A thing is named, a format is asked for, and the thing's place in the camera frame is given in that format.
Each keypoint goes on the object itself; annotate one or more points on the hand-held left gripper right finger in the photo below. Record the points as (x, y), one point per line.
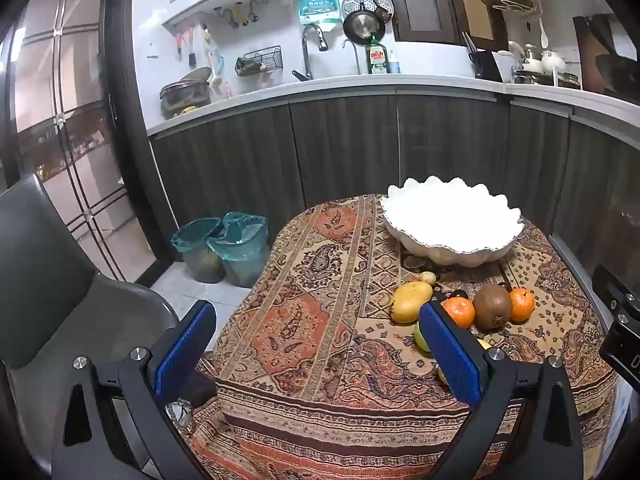
(450, 355)

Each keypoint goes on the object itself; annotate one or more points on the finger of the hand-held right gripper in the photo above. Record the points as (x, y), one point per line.
(612, 292)

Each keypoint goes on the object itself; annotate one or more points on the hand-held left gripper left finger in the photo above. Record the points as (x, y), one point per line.
(182, 355)

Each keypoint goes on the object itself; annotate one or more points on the green apple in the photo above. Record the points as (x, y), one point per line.
(420, 337)

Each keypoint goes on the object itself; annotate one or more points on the yellow lemon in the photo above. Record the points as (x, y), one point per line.
(484, 344)

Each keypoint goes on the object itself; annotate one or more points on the orange mandarin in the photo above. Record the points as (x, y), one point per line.
(521, 305)
(461, 312)

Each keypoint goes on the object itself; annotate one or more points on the brown kiwi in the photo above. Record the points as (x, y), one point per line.
(492, 306)

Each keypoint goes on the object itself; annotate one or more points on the yellow mango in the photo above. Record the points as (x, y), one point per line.
(410, 302)

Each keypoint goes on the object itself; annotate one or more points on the small tan round fruit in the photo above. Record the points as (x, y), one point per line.
(427, 276)

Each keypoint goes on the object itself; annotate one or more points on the white scalloped bowl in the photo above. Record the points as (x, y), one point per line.
(450, 220)

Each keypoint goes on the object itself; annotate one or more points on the bin with teal bag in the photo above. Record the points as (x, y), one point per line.
(242, 250)
(197, 250)

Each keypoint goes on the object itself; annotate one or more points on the patterned tablecloth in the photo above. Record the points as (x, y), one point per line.
(310, 310)

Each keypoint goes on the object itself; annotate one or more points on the grey chair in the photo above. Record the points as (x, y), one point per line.
(45, 260)

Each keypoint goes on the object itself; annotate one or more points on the dark wok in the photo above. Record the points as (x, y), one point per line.
(620, 72)

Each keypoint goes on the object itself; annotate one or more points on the dish rack with dishes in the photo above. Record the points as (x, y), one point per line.
(530, 72)

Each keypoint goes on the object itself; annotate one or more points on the dark wood kitchen cabinets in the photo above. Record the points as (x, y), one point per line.
(340, 145)

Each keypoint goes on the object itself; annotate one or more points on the white teapot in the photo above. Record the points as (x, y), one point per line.
(552, 61)

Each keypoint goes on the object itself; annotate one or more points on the brown cutting board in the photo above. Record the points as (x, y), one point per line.
(587, 55)

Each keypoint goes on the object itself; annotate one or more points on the black knife block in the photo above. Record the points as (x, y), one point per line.
(487, 67)

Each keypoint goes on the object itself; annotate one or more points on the stack of metal bowls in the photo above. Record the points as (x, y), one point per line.
(185, 92)

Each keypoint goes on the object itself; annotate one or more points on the white hanging spoon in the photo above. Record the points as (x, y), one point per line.
(544, 35)

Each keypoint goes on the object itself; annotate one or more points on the glass sliding door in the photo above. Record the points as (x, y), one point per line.
(65, 110)

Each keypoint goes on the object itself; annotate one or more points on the white dish brush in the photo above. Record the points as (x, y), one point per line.
(216, 77)

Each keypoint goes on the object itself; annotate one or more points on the blue hand soap bottle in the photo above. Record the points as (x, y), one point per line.
(394, 64)

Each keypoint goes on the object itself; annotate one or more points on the green dish soap bottle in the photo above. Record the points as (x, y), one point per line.
(376, 57)

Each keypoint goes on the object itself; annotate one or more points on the hanging red utensils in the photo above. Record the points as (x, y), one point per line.
(185, 47)

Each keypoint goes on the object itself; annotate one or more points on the small chrome tap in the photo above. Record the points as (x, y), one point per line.
(356, 55)

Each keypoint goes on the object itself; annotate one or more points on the chrome kitchen faucet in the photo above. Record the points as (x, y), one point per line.
(307, 50)

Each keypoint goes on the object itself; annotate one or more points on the hanging frying pan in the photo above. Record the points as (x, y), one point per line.
(362, 26)

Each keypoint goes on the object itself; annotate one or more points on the dark wooden window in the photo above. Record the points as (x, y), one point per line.
(425, 0)

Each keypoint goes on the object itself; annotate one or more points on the round metal steamer rack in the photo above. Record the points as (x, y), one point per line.
(367, 0)

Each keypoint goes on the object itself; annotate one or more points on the teal plastic package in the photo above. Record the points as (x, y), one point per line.
(319, 9)

